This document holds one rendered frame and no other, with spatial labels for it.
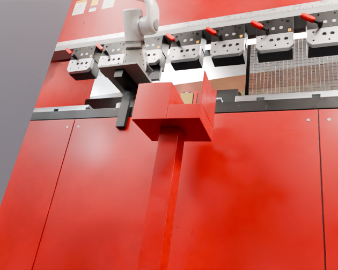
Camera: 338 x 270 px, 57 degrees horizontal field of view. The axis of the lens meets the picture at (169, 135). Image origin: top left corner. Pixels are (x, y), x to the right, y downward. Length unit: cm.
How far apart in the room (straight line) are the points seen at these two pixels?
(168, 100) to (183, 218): 40
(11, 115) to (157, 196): 45
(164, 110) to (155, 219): 29
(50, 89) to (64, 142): 86
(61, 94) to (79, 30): 53
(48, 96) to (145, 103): 137
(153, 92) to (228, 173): 37
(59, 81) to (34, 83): 175
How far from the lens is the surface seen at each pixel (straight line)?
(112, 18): 188
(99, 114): 137
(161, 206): 81
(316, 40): 141
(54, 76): 227
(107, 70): 132
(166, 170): 84
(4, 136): 51
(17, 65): 54
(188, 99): 103
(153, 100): 88
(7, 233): 146
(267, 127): 109
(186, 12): 167
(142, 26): 136
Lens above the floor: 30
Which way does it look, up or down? 22 degrees up
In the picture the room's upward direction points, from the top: 9 degrees clockwise
